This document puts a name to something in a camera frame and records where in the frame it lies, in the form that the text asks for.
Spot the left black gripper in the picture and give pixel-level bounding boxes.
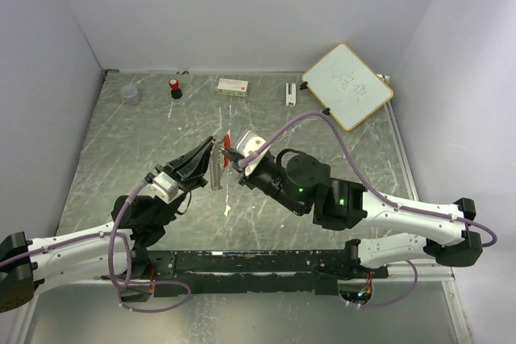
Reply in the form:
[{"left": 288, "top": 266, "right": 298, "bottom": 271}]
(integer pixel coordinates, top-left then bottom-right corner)
[{"left": 152, "top": 134, "right": 213, "bottom": 224}]

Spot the saw keychain with red handle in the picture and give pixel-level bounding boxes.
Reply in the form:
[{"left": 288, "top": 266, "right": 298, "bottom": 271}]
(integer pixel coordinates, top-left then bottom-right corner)
[{"left": 209, "top": 132, "right": 231, "bottom": 191}]

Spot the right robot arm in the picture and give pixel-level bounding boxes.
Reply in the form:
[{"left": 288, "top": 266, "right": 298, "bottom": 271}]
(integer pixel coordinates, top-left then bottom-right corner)
[{"left": 223, "top": 149, "right": 483, "bottom": 278}]

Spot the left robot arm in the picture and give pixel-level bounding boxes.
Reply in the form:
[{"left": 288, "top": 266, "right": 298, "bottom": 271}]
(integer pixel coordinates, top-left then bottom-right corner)
[{"left": 1, "top": 136, "right": 215, "bottom": 313}]

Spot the white green cardboard box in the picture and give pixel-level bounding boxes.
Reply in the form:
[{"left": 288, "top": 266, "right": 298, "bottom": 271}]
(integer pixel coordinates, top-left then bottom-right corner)
[{"left": 217, "top": 78, "right": 248, "bottom": 97}]

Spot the white rectangular clip device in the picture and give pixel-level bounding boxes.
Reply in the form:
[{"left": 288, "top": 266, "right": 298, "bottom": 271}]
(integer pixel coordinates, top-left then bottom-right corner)
[{"left": 285, "top": 82, "right": 297, "bottom": 106}]

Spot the red black stamp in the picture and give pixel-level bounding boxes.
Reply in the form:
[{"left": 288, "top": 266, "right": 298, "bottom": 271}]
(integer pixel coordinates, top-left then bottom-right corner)
[{"left": 169, "top": 78, "right": 182, "bottom": 100}]

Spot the clear plastic cup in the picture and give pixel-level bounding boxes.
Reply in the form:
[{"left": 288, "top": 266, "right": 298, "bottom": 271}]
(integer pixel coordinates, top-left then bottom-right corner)
[{"left": 120, "top": 85, "right": 140, "bottom": 106}]

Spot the black base bar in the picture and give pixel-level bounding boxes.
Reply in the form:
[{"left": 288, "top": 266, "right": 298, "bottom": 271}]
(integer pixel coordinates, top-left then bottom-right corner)
[{"left": 131, "top": 247, "right": 388, "bottom": 296}]

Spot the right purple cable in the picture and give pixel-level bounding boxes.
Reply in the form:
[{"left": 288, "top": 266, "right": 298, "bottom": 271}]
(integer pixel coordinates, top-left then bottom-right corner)
[{"left": 237, "top": 112, "right": 499, "bottom": 309}]

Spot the purple cable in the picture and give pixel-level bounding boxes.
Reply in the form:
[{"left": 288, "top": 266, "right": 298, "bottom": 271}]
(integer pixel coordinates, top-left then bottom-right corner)
[
  {"left": 0, "top": 182, "right": 193, "bottom": 313},
  {"left": 237, "top": 112, "right": 499, "bottom": 309}
]

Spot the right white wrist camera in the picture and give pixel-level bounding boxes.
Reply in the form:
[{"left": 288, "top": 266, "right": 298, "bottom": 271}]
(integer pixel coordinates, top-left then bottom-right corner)
[{"left": 235, "top": 130, "right": 269, "bottom": 176}]

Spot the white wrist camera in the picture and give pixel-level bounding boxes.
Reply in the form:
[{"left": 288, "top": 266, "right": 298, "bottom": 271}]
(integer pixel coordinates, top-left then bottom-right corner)
[
  {"left": 149, "top": 172, "right": 179, "bottom": 204},
  {"left": 235, "top": 130, "right": 269, "bottom": 176}
]

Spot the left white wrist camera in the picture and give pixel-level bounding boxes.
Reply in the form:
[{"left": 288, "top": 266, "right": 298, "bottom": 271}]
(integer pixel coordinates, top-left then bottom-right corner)
[{"left": 149, "top": 172, "right": 179, "bottom": 204}]

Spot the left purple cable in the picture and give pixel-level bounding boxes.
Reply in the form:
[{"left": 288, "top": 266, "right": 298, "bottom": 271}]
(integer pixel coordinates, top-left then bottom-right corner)
[{"left": 0, "top": 182, "right": 193, "bottom": 313}]

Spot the small whiteboard with wooden frame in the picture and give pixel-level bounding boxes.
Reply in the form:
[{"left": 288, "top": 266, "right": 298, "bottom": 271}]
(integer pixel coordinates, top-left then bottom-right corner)
[{"left": 302, "top": 43, "right": 394, "bottom": 131}]

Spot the aluminium rail frame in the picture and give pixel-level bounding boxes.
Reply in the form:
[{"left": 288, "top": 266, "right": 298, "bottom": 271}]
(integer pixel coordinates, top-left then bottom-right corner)
[{"left": 378, "top": 73, "right": 455, "bottom": 283}]

